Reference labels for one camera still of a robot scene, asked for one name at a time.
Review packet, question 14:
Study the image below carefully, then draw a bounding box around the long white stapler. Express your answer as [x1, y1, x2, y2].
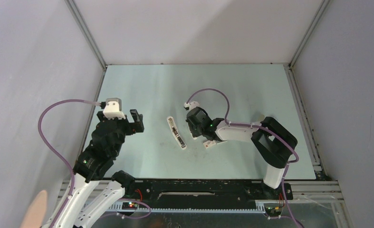
[167, 116, 187, 150]

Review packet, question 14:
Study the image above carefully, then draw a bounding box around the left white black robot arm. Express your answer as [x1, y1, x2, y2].
[44, 109, 144, 228]

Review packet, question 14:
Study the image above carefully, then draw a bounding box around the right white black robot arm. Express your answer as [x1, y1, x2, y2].
[185, 106, 298, 199]

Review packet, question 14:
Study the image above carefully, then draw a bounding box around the beige stapler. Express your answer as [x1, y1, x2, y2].
[257, 114, 265, 122]

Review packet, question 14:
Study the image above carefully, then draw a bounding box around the left small circuit board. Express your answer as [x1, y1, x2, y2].
[122, 202, 139, 210]

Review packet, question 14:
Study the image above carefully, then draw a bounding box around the small circuit board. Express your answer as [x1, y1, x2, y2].
[265, 207, 283, 218]
[122, 202, 139, 210]

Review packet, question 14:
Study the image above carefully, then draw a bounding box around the right small circuit board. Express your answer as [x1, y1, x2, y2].
[265, 207, 283, 218]

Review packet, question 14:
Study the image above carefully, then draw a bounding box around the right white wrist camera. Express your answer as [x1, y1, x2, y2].
[183, 101, 200, 110]

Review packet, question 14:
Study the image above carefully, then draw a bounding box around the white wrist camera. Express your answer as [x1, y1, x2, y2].
[183, 101, 200, 110]
[100, 98, 126, 120]

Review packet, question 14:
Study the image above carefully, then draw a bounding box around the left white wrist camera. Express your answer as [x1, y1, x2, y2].
[100, 98, 126, 120]

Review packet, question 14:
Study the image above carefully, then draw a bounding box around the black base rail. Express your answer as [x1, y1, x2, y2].
[125, 179, 293, 211]

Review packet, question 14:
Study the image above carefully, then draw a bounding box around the white cable duct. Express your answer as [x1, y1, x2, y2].
[108, 201, 266, 215]

